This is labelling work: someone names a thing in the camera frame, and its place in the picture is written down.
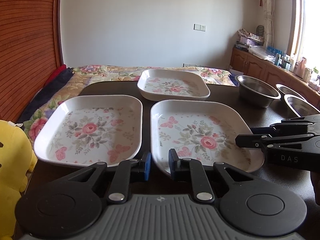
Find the floral bed quilt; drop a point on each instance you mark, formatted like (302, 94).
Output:
(83, 76)

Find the dark blue blanket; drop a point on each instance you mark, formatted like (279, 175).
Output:
(45, 94)

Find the white wall switch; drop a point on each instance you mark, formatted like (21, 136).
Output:
(199, 27)

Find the yellow plush toy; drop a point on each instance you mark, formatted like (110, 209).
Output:
(17, 158)

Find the stack of books and boxes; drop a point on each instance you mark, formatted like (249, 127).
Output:
(246, 40)

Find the white wall socket strip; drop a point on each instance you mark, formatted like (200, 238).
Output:
(192, 65)

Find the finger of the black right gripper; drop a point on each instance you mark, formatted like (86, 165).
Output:
(262, 142)
(292, 126)

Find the wooden side cabinet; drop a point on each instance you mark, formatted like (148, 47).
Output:
(266, 71)

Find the floral tray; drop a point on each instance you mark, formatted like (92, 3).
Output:
(200, 130)
(162, 84)
(88, 129)

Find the pink bottle on counter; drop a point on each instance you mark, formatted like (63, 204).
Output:
(300, 67)

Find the large steel bowl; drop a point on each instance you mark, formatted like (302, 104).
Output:
(255, 91)

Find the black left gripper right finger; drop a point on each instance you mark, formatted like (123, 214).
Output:
(245, 202)

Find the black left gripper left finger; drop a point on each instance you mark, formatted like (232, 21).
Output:
(65, 207)

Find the red folded cloth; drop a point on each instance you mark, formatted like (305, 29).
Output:
(55, 73)

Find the floral tray back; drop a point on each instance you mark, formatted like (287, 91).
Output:
(162, 84)

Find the patterned beige curtain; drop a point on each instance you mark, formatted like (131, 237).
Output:
(268, 6)

